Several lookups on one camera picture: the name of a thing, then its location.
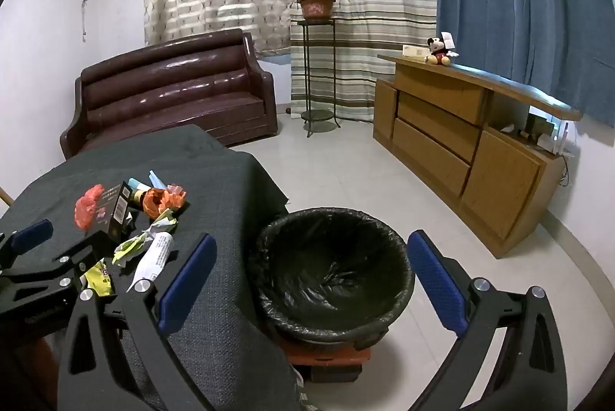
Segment potted plant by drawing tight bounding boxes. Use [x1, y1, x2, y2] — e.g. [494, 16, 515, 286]
[288, 0, 351, 20]

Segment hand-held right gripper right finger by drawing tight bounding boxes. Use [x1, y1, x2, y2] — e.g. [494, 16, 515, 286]
[407, 229, 568, 411]

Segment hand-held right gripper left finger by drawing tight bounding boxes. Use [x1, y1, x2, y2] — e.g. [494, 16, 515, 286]
[57, 233, 218, 411]

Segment wooden cabinet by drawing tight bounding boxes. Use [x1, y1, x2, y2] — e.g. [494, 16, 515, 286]
[372, 53, 584, 259]

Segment small dark box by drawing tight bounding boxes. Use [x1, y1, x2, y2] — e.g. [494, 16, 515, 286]
[526, 112, 553, 135]

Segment red plastic bag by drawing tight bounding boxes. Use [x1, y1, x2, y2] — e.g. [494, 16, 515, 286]
[74, 184, 106, 230]

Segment trash bin with black bag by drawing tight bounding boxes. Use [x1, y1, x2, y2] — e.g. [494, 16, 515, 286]
[249, 208, 416, 342]

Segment orange plastic bag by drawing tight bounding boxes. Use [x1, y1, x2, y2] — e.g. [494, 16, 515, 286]
[143, 185, 187, 220]

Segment dark cigarette box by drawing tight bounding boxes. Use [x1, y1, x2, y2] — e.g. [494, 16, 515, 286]
[93, 181, 140, 241]

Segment black metal plant stand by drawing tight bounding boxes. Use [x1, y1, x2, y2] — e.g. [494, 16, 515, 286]
[291, 18, 342, 139]

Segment tissue box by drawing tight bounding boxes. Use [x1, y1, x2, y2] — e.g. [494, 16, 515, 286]
[402, 46, 431, 65]

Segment white router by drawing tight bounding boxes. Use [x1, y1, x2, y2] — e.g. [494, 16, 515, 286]
[535, 127, 575, 158]

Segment dark brown leather sofa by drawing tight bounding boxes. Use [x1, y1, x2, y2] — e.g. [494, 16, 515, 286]
[60, 28, 278, 161]

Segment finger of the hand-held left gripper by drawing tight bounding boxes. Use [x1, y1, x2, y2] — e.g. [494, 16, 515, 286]
[0, 219, 55, 271]
[0, 231, 116, 296]

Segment red plastic stool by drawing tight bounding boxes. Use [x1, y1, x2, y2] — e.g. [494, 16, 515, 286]
[279, 334, 376, 385]

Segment yellow wrapper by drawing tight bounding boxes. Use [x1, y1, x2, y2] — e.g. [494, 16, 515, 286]
[79, 261, 117, 299]

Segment white air conditioner pipe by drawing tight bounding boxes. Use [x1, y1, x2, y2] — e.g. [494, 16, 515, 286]
[79, 0, 94, 44]

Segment mouse plush toy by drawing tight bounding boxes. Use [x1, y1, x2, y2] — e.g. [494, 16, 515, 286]
[425, 37, 457, 67]

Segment dark grey table cloth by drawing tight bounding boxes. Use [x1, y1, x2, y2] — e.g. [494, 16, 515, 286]
[0, 124, 308, 411]

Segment green white wrapper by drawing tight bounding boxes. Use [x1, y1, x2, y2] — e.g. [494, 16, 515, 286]
[143, 208, 180, 245]
[112, 232, 155, 266]

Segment striped curtain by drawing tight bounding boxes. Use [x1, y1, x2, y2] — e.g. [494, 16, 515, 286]
[286, 0, 438, 123]

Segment long white sachet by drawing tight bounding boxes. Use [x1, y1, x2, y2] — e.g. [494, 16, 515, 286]
[126, 232, 175, 294]

